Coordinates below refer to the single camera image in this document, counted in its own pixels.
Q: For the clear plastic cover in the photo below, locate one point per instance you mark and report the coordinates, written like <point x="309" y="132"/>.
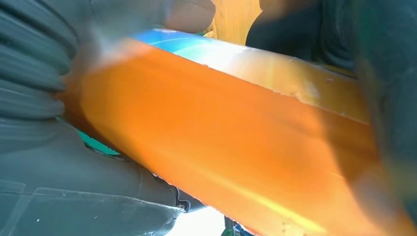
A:
<point x="97" y="215"/>

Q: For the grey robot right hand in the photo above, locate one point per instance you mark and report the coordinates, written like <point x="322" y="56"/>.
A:
<point x="81" y="163"/>

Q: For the green table mat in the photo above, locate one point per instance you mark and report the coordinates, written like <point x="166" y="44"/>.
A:
<point x="97" y="146"/>

